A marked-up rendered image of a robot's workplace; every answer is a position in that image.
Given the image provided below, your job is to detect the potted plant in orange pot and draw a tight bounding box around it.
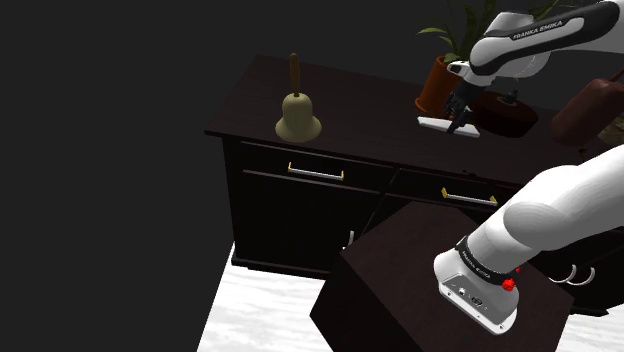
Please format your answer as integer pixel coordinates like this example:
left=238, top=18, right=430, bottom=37
left=414, top=0, right=562, bottom=120

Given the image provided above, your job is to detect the beige hand bell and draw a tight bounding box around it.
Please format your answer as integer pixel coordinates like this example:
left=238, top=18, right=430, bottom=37
left=274, top=52, right=323, bottom=144

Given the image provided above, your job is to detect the dark wooden chest of drawers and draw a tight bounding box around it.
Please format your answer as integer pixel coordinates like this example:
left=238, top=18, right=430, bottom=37
left=204, top=53, right=624, bottom=318

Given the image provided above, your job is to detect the dark red round lidded pot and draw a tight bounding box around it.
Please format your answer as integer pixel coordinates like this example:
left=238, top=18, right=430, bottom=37
left=470, top=89, right=539, bottom=139

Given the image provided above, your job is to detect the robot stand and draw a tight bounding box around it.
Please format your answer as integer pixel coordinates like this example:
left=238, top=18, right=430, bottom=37
left=309, top=200, right=575, bottom=352

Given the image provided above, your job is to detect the white flat remote control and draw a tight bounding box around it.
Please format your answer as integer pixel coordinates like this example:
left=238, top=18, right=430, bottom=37
left=417, top=115, right=481, bottom=139

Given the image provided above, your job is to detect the brown leather bag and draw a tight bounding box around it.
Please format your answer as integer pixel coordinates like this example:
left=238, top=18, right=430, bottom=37
left=551, top=68, right=624, bottom=147

